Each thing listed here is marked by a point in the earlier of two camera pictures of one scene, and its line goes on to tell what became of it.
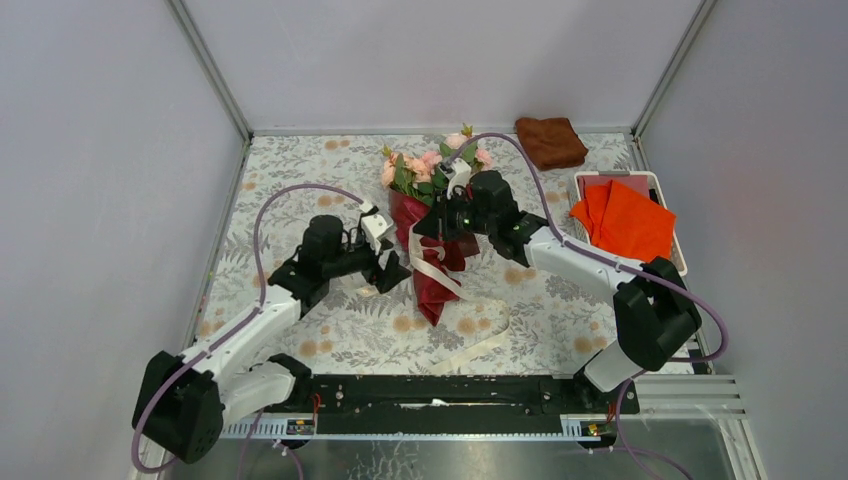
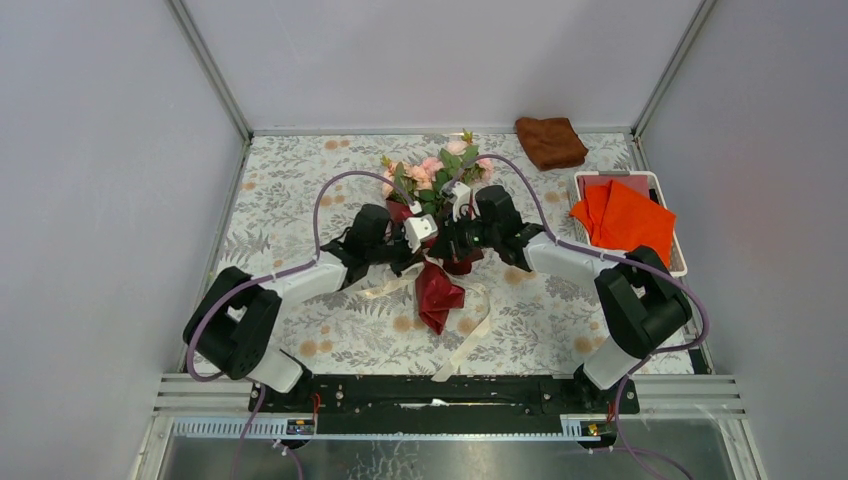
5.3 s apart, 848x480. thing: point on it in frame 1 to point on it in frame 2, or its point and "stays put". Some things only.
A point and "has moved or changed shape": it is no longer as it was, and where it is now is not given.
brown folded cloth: [551, 143] stays put
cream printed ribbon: [474, 353] to [444, 373]
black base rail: [458, 404] stays put
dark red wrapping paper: [432, 290] has moved or changed shape
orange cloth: [624, 221] stays put
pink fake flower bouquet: [419, 175] has moved or changed shape
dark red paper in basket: [639, 184] stays put
